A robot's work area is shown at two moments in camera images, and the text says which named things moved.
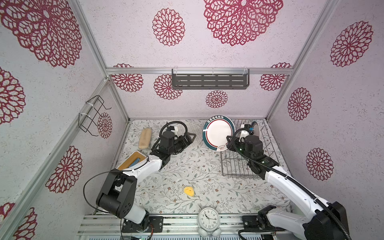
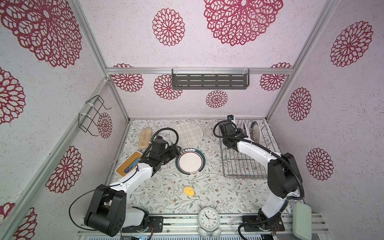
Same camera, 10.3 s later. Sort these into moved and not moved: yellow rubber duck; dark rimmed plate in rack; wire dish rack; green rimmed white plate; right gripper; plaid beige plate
Moved: green rimmed white plate; right gripper
Not moved: wire dish rack; yellow rubber duck; dark rimmed plate in rack; plaid beige plate
